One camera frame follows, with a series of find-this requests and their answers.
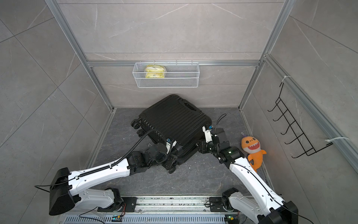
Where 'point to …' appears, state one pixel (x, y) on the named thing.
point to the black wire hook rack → (303, 143)
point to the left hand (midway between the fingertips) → (175, 154)
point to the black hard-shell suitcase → (176, 119)
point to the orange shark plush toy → (251, 145)
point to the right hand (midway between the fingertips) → (201, 142)
